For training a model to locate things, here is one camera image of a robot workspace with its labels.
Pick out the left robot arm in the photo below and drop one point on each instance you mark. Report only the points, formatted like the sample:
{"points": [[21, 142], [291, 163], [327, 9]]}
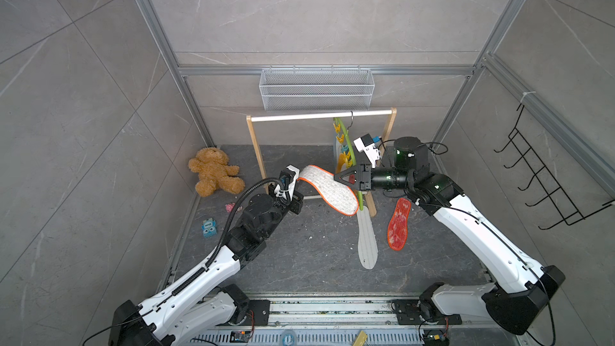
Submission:
{"points": [[200, 299]]}

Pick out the black wall hook rack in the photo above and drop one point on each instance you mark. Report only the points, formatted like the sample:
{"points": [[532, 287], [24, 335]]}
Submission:
{"points": [[544, 180]]}

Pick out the teal robot toy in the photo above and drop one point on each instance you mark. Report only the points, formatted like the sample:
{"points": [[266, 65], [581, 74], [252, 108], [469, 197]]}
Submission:
{"points": [[209, 228]]}

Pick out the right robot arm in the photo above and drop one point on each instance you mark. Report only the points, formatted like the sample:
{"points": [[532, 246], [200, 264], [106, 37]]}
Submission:
{"points": [[520, 287]]}

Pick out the red orange-edged insole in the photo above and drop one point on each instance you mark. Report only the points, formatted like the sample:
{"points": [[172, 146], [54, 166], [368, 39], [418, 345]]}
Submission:
{"points": [[397, 232]]}

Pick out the yellow fuzzy insole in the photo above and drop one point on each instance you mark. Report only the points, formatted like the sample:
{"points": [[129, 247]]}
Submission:
{"points": [[344, 161]]}

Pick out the white wire mesh basket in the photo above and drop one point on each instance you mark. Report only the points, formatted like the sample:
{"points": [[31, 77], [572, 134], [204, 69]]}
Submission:
{"points": [[316, 89]]}

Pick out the wooden clothes rack frame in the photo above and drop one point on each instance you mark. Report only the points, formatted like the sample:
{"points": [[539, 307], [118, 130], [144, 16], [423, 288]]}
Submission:
{"points": [[301, 138]]}

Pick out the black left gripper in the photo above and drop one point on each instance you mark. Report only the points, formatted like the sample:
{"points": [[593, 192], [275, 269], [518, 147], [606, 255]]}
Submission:
{"points": [[294, 203]]}

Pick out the brown teddy bear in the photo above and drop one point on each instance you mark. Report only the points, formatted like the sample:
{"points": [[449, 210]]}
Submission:
{"points": [[214, 172]]}

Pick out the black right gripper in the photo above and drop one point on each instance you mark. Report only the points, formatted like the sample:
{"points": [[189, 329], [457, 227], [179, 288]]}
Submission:
{"points": [[363, 183]]}

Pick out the grey striped insole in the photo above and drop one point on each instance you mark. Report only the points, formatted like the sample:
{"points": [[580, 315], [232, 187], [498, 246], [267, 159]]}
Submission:
{"points": [[367, 246]]}

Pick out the grey felt orange-edged insole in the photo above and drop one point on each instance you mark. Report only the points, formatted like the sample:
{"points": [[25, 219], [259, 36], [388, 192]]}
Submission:
{"points": [[338, 196]]}

